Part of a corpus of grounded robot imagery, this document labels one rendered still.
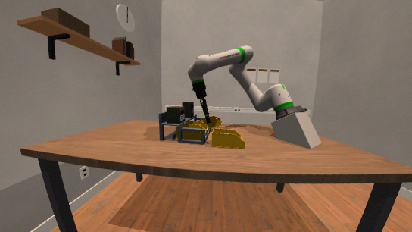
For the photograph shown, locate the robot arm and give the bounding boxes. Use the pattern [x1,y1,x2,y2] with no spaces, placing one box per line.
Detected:
[188,45,307,120]

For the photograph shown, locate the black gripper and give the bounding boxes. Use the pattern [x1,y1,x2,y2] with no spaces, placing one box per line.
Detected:
[195,89,211,123]

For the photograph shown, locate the grey metal shelf rack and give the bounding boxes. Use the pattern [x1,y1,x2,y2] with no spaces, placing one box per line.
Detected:
[159,112,211,145]

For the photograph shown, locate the yellow bin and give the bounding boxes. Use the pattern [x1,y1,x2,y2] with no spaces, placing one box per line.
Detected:
[199,116,222,128]
[211,128,245,149]
[176,124,204,140]
[186,121,208,133]

